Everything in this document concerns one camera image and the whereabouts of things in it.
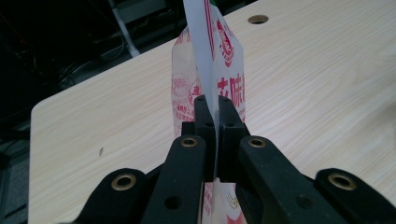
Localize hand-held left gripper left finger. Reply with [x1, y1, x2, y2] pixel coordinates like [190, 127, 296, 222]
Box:
[140, 94, 218, 224]

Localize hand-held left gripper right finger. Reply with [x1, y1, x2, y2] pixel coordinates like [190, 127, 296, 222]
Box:
[217, 94, 347, 224]

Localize white plastic bag red print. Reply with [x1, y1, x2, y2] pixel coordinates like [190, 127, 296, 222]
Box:
[170, 0, 248, 224]

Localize white desk leg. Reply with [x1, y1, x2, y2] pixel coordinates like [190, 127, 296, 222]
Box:
[106, 0, 142, 59]

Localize black floor cables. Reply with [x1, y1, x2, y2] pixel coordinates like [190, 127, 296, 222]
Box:
[55, 36, 132, 91]

